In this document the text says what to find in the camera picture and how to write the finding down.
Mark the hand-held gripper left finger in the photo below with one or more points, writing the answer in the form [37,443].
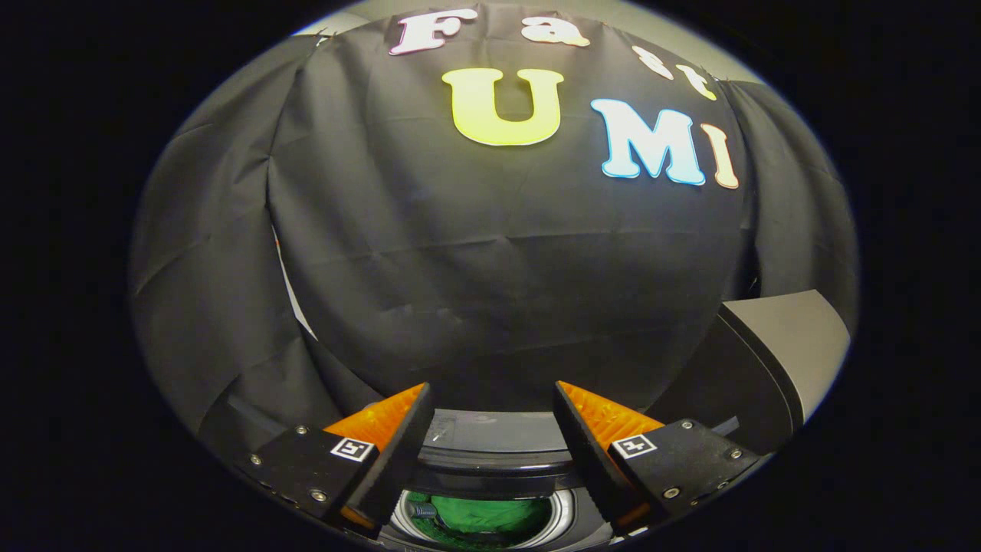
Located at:
[398,460]

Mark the green polo shirt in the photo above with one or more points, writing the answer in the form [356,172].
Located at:
[490,514]

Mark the grey cabinet with black frame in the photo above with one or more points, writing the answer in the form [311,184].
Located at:
[789,345]

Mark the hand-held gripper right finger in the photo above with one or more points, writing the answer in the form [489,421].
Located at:
[590,460]

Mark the dark grey washing machine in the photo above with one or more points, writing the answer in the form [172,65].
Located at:
[565,514]

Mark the black backdrop cloth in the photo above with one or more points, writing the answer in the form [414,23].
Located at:
[498,291]

